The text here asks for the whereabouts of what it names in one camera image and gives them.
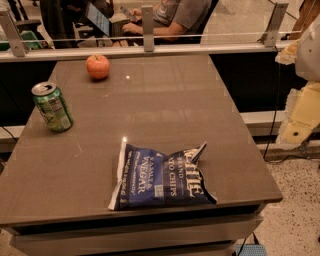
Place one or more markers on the open laptop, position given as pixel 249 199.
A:
pixel 110 28

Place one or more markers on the green soda can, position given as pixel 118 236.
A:
pixel 50 101

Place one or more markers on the green bin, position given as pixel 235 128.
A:
pixel 29 38

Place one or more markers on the left metal railing post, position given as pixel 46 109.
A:
pixel 18 47

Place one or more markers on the red apple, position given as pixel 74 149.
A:
pixel 97 66

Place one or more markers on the smartphone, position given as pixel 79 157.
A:
pixel 128 14

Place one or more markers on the middle metal railing post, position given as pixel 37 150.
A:
pixel 147 25

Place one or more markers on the seated person grey shirt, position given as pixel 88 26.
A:
pixel 175 18

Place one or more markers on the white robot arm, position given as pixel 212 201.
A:
pixel 307 61

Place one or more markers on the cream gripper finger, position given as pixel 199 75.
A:
pixel 302 115
pixel 288 54

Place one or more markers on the right metal railing post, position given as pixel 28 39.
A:
pixel 269 37

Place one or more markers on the metal railing post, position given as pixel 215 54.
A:
pixel 18 47
pixel 269 37
pixel 147 25

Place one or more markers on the blue chip bag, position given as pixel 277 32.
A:
pixel 149 178

